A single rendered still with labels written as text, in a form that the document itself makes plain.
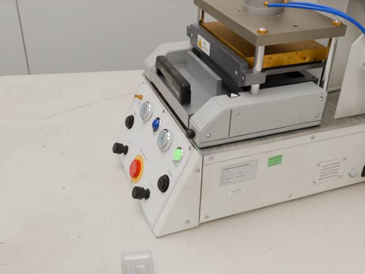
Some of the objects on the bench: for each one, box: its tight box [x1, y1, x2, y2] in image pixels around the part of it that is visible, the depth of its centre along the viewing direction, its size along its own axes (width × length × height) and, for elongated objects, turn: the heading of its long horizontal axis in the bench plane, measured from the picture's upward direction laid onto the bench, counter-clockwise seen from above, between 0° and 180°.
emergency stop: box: [129, 159, 141, 178], centre depth 91 cm, size 2×4×4 cm, turn 19°
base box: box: [114, 77, 365, 237], centre depth 95 cm, size 54×38×17 cm
